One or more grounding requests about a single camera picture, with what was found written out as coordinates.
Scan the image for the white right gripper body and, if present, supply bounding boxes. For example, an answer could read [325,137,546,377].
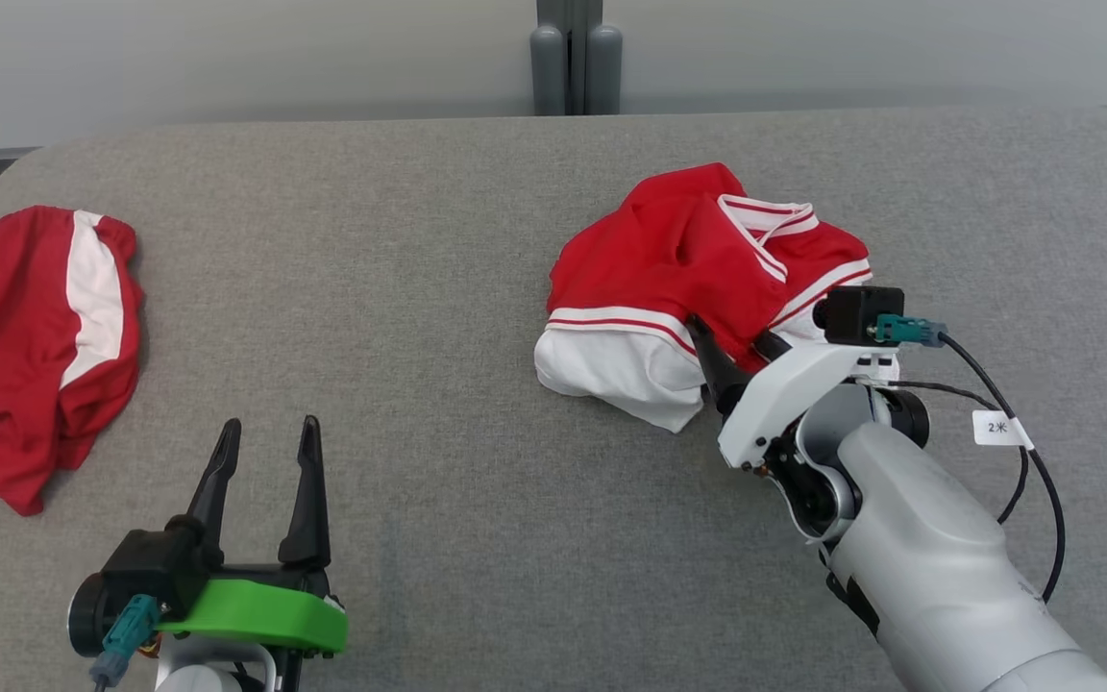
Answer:
[717,341,900,472]

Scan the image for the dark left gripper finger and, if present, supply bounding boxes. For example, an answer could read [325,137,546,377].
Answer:
[184,418,243,544]
[277,414,332,570]

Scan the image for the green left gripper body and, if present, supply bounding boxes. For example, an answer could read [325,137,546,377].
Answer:
[155,562,350,664]

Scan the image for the red white striped shirt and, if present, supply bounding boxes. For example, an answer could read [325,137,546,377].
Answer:
[533,162,876,434]

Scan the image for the red shorts with white stripe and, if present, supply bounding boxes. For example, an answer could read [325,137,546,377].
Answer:
[0,205,145,518]

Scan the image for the grey fabric sofa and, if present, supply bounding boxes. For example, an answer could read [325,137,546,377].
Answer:
[0,104,1107,692]

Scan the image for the grey rounded cylinder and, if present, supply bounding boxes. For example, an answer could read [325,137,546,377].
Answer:
[529,23,569,116]
[585,23,625,116]

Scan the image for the teal left cable connector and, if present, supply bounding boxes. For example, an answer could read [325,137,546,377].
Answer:
[89,593,162,688]

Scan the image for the teal cable connector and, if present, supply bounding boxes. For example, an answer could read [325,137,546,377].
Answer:
[873,313,949,348]
[89,593,162,688]

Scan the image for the teal right cable connector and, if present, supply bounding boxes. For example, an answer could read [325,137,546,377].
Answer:
[873,313,949,348]

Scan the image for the small white cable label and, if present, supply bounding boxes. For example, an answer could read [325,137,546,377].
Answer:
[972,409,1036,451]

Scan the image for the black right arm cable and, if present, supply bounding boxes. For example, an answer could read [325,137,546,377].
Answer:
[885,332,1066,605]

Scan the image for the grey vertical wall post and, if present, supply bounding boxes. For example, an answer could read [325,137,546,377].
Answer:
[535,0,603,116]

